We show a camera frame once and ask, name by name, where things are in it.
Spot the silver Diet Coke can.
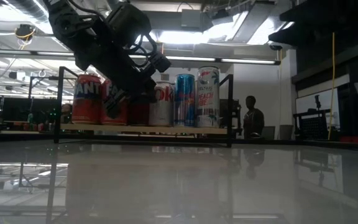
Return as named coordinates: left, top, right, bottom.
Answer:
left=149, top=81, right=175, bottom=127

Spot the red Coca-Cola can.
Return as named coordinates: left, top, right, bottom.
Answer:
left=127, top=101, right=150, bottom=126

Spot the person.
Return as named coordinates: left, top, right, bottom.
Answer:
left=243, top=95, right=265, bottom=139

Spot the red Fanta can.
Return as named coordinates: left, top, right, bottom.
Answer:
left=71, top=73, right=103, bottom=125

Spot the silver ventilation duct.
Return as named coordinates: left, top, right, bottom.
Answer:
left=6, top=0, right=74, bottom=54

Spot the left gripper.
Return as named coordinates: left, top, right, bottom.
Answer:
left=73, top=33, right=172, bottom=119

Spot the red soda can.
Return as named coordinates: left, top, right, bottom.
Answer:
left=100, top=79, right=129, bottom=126

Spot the wooden shelf with black legs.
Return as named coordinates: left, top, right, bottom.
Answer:
left=26, top=66, right=234, bottom=149

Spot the slim blue silver can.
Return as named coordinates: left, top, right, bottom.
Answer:
left=174, top=73, right=196, bottom=128

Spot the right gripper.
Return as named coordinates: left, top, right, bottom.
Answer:
left=268, top=0, right=347, bottom=50

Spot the yellow ceiling cord reel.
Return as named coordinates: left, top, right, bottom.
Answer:
left=14, top=24, right=37, bottom=43

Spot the black wire cart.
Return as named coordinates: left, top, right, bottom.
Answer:
left=293, top=95, right=332, bottom=141

